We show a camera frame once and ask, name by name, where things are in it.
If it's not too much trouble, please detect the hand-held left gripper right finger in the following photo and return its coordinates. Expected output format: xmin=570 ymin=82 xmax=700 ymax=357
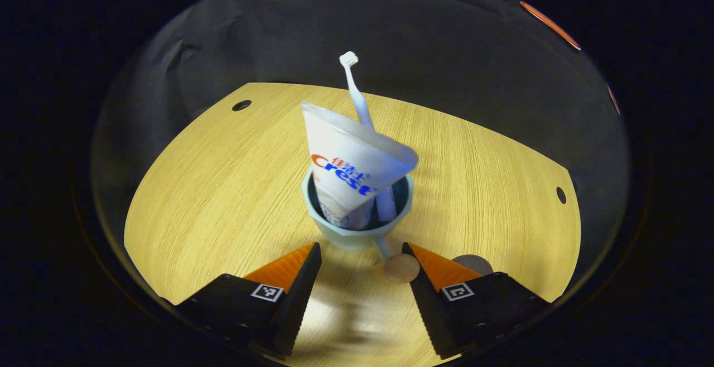
xmin=401 ymin=242 xmax=551 ymax=359

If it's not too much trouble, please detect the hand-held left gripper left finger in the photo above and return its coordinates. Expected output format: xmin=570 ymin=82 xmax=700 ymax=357
xmin=167 ymin=242 xmax=323 ymax=356

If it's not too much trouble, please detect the brown round coaster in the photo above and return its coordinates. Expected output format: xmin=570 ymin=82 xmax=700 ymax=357
xmin=451 ymin=254 xmax=494 ymax=276

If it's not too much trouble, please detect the light blue cup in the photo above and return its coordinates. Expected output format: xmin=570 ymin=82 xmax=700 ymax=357
xmin=301 ymin=166 xmax=422 ymax=285

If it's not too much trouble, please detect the white toothpaste tube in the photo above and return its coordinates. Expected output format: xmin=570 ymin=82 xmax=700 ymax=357
xmin=300 ymin=101 xmax=419 ymax=230

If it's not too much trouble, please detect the white toothbrush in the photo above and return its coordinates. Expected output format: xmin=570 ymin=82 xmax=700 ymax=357
xmin=339 ymin=51 xmax=398 ymax=224

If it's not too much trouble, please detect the wooden desktop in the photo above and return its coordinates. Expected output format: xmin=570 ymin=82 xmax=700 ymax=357
xmin=124 ymin=81 xmax=582 ymax=367

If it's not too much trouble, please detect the black backdrop cloth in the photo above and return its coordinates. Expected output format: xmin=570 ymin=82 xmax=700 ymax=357
xmin=92 ymin=0 xmax=631 ymax=245

